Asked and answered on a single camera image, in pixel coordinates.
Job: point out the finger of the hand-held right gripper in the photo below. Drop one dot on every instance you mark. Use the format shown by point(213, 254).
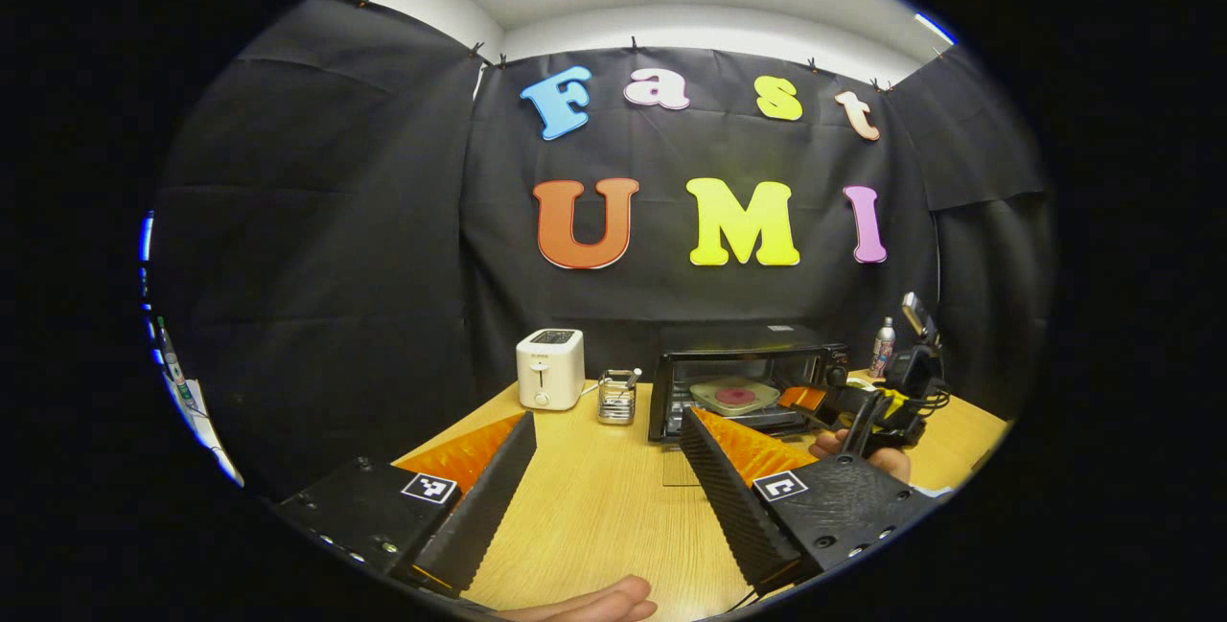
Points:
point(803, 398)

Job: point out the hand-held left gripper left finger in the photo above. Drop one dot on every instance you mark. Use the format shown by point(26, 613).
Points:
point(484, 497)

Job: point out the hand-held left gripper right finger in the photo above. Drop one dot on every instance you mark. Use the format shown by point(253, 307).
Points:
point(733, 497)

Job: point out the black electric oven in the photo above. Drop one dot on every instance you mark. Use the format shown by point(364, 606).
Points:
point(748, 358)

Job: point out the pink round food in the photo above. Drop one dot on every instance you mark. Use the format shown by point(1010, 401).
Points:
point(735, 396)

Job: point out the pale square plate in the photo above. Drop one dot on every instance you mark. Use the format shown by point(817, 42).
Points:
point(705, 397)

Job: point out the silver spray bottle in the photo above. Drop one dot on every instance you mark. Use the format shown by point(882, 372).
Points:
point(882, 349)

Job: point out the white toaster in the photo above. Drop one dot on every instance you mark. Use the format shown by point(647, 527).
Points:
point(549, 368)

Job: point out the black backdrop cloth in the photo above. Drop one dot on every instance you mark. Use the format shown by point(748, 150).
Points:
point(383, 219)

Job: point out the small ceiling light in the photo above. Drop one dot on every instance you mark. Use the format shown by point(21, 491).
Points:
point(935, 28)

